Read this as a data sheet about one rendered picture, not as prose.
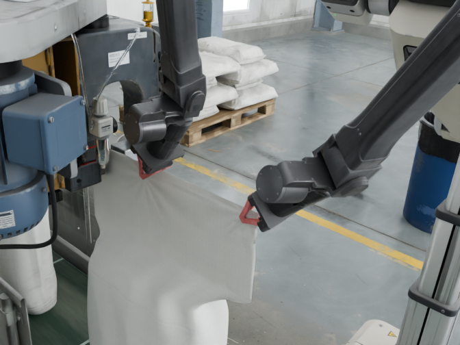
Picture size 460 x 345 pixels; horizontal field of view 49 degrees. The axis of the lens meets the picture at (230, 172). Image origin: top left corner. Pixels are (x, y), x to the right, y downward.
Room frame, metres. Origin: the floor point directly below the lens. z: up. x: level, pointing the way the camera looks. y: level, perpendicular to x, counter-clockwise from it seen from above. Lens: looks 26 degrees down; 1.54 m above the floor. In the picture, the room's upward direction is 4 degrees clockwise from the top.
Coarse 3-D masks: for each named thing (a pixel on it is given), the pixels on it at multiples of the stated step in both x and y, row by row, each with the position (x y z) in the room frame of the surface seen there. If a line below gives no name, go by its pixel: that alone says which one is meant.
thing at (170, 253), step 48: (96, 192) 1.07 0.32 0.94; (144, 192) 0.96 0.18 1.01; (192, 192) 0.87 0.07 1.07; (96, 240) 1.03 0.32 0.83; (144, 240) 0.96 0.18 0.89; (192, 240) 0.87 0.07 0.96; (240, 240) 0.80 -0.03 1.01; (96, 288) 0.97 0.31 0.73; (144, 288) 0.89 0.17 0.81; (192, 288) 0.85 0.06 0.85; (240, 288) 0.79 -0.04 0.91; (96, 336) 0.98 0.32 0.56; (144, 336) 0.86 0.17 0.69; (192, 336) 0.81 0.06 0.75
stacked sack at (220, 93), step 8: (208, 88) 3.93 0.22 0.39; (216, 88) 3.94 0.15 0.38; (224, 88) 3.99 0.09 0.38; (232, 88) 4.03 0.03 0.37; (208, 96) 3.79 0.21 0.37; (216, 96) 3.85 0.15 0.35; (224, 96) 3.92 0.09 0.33; (232, 96) 4.01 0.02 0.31; (208, 104) 3.77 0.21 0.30; (216, 104) 3.85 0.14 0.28
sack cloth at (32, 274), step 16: (48, 208) 1.34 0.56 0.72; (48, 224) 1.34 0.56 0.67; (0, 240) 1.24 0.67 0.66; (16, 240) 1.25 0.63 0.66; (32, 240) 1.28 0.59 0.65; (0, 256) 1.24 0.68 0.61; (16, 256) 1.24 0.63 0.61; (32, 256) 1.27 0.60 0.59; (48, 256) 1.33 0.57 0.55; (0, 272) 1.25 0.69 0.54; (16, 272) 1.24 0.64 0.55; (32, 272) 1.27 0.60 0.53; (48, 272) 1.32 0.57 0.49; (16, 288) 1.24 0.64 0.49; (32, 288) 1.26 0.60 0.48; (48, 288) 1.31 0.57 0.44; (32, 304) 1.25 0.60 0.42; (48, 304) 1.28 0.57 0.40
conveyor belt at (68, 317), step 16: (64, 272) 1.47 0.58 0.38; (80, 272) 1.47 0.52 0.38; (64, 288) 1.38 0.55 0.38; (80, 288) 1.39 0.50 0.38; (64, 304) 1.30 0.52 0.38; (80, 304) 1.31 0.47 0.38; (32, 320) 1.22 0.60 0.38; (48, 320) 1.22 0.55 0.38; (64, 320) 1.23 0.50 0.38; (80, 320) 1.23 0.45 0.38; (32, 336) 1.15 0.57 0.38; (48, 336) 1.15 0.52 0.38; (64, 336) 1.16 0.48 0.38; (80, 336) 1.16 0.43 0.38
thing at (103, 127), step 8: (104, 104) 0.95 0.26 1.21; (96, 112) 0.95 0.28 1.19; (104, 112) 0.95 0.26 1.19; (88, 120) 0.96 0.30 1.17; (96, 120) 0.94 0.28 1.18; (104, 120) 0.95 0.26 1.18; (112, 120) 0.97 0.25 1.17; (88, 128) 0.97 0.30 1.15; (96, 128) 0.94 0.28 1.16; (104, 128) 0.95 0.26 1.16; (112, 128) 0.96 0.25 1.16; (88, 136) 0.97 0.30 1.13; (96, 136) 0.95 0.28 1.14; (104, 136) 0.95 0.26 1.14
